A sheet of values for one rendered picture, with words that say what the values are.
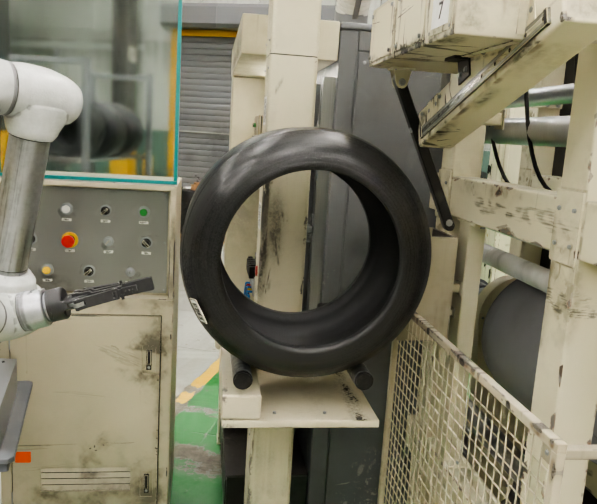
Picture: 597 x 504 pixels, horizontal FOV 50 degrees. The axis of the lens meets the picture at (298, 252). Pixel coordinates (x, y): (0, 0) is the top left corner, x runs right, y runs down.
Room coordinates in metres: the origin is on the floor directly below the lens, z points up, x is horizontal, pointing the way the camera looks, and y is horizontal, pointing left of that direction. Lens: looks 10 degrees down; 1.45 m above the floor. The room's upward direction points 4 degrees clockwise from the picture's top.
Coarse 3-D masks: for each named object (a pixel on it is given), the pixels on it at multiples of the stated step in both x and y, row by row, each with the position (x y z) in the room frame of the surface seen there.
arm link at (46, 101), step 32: (32, 96) 1.59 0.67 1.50; (64, 96) 1.65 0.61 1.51; (32, 128) 1.62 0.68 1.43; (32, 160) 1.65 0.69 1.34; (0, 192) 1.66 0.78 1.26; (32, 192) 1.67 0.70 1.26; (0, 224) 1.66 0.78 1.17; (32, 224) 1.69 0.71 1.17; (0, 256) 1.66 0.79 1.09; (0, 288) 1.65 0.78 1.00; (32, 288) 1.71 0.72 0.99
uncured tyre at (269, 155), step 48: (240, 144) 1.51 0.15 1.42; (288, 144) 1.38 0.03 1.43; (336, 144) 1.39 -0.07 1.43; (240, 192) 1.35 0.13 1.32; (384, 192) 1.39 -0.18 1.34; (192, 240) 1.36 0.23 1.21; (384, 240) 1.68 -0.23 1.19; (192, 288) 1.36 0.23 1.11; (384, 288) 1.65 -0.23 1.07; (240, 336) 1.35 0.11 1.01; (288, 336) 1.63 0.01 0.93; (336, 336) 1.62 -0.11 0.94; (384, 336) 1.40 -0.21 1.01
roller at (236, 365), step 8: (232, 360) 1.46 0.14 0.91; (240, 360) 1.43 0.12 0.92; (232, 368) 1.42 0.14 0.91; (240, 368) 1.38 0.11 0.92; (248, 368) 1.40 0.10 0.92; (232, 376) 1.39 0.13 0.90; (240, 376) 1.36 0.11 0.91; (248, 376) 1.37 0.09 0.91; (240, 384) 1.36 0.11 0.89; (248, 384) 1.37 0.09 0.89
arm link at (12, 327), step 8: (0, 296) 1.36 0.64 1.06; (8, 296) 1.38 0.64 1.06; (8, 304) 1.35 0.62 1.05; (8, 312) 1.34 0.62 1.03; (16, 312) 1.36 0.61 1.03; (8, 320) 1.33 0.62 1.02; (16, 320) 1.36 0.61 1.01; (8, 328) 1.34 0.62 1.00; (16, 328) 1.36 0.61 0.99; (0, 336) 1.33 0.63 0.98; (8, 336) 1.36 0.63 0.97
